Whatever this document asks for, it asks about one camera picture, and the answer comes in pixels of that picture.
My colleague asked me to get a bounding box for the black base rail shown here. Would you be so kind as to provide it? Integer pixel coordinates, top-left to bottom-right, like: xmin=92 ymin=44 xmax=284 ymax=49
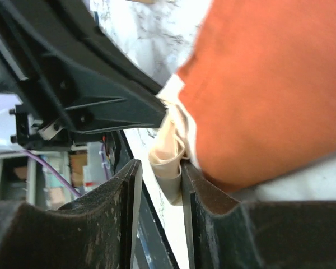
xmin=106 ymin=131 xmax=179 ymax=268

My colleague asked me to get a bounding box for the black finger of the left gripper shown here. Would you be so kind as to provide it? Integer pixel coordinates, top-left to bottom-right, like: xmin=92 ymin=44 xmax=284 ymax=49
xmin=0 ymin=1 xmax=166 ymax=135

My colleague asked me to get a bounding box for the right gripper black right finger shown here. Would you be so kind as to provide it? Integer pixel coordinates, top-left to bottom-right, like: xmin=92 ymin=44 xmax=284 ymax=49
xmin=181 ymin=161 xmax=336 ymax=268

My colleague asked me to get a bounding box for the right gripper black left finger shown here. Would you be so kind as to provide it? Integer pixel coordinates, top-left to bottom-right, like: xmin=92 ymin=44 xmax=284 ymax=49
xmin=0 ymin=160 xmax=142 ymax=268

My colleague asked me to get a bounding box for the rust brown underwear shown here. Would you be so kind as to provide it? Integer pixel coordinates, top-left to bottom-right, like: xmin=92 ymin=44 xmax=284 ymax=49
xmin=148 ymin=1 xmax=336 ymax=202

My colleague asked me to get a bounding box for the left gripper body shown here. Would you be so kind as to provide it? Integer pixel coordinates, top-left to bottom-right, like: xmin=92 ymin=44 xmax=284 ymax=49
xmin=0 ymin=22 xmax=73 ymax=152

